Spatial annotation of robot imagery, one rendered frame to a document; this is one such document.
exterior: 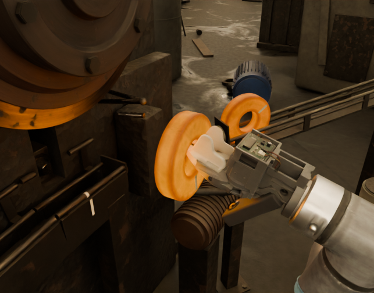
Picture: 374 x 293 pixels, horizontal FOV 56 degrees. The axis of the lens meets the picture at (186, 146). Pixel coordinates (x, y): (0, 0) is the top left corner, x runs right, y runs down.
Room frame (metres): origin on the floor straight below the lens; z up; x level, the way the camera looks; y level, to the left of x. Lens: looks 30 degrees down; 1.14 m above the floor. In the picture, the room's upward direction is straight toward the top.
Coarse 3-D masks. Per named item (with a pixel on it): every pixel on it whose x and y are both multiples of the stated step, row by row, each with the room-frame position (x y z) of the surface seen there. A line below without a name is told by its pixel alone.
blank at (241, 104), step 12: (240, 96) 0.92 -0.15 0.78; (252, 96) 0.91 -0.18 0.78; (228, 108) 0.89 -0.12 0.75; (240, 108) 0.89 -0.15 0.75; (252, 108) 0.91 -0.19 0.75; (264, 108) 0.92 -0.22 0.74; (228, 120) 0.87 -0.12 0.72; (252, 120) 0.94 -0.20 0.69; (264, 120) 0.93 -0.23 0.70; (240, 132) 0.89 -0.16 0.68
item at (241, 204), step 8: (240, 200) 0.48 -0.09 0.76; (248, 200) 0.45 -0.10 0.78; (256, 200) 0.44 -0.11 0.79; (264, 200) 0.42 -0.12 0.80; (272, 200) 0.42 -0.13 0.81; (232, 208) 0.46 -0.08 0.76; (240, 208) 0.44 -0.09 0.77; (248, 208) 0.43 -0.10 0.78; (256, 208) 0.43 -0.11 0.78; (264, 208) 0.42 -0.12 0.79; (272, 208) 0.42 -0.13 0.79; (224, 216) 0.45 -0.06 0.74; (232, 216) 0.45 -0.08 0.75; (240, 216) 0.44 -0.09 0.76; (248, 216) 0.43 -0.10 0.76; (256, 216) 0.43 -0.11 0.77; (232, 224) 0.45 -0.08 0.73
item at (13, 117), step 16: (112, 80) 0.65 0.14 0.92; (96, 96) 0.61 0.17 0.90; (0, 112) 0.45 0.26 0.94; (16, 112) 0.47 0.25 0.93; (32, 112) 0.49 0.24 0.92; (48, 112) 0.51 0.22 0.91; (64, 112) 0.54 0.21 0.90; (80, 112) 0.57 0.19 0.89; (16, 128) 0.46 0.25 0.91; (32, 128) 0.48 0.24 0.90
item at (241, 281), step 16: (368, 160) 1.19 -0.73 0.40; (368, 176) 1.17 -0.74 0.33; (240, 224) 0.89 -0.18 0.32; (224, 240) 0.92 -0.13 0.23; (240, 240) 0.90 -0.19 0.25; (224, 256) 0.91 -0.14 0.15; (240, 256) 0.90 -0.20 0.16; (224, 272) 0.90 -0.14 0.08; (224, 288) 0.89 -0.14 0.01; (240, 288) 0.89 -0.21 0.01
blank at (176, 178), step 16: (192, 112) 0.54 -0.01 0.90; (176, 128) 0.49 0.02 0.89; (192, 128) 0.51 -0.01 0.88; (208, 128) 0.56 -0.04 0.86; (160, 144) 0.47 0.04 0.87; (176, 144) 0.47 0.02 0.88; (160, 160) 0.46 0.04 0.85; (176, 160) 0.46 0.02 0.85; (160, 176) 0.45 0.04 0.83; (176, 176) 0.46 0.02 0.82; (192, 176) 0.51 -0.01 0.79; (176, 192) 0.46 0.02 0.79; (192, 192) 0.50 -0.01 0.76
